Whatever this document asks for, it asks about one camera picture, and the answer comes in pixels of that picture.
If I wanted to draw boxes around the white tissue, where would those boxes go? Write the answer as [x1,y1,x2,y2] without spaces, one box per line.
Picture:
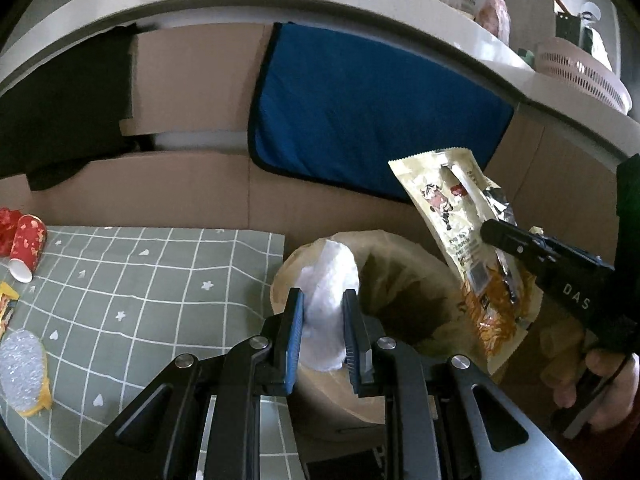
[295,240,360,373]

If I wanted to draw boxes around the beige snack bag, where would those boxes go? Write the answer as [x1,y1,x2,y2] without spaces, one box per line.
[388,148,542,374]

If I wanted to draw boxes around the person's right hand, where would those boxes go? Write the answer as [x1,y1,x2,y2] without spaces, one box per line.
[546,349,639,439]

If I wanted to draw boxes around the green checkered table mat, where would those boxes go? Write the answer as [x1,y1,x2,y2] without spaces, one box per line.
[1,226,284,479]

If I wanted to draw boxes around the pink plastic basket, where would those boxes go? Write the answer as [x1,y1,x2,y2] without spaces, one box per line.
[535,37,632,115]

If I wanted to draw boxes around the blue towel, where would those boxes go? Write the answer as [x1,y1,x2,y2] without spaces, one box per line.
[247,23,514,203]

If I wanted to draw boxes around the orange cap bottle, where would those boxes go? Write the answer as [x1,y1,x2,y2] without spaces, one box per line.
[474,0,511,46]

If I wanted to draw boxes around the cardboard panel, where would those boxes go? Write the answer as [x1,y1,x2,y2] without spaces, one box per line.
[120,23,273,136]

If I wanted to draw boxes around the grey countertop ledge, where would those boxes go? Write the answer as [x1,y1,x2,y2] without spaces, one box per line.
[1,0,639,155]

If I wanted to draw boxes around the red paper cup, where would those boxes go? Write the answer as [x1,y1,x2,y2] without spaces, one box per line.
[8,214,48,284]

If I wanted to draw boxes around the yellow snack wrapper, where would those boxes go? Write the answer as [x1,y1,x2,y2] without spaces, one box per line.
[0,282,20,338]

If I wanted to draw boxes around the crumpled red wrapper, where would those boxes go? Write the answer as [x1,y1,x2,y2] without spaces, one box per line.
[0,207,23,257]

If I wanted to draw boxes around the black cloth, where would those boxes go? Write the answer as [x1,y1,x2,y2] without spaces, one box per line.
[1,24,141,191]

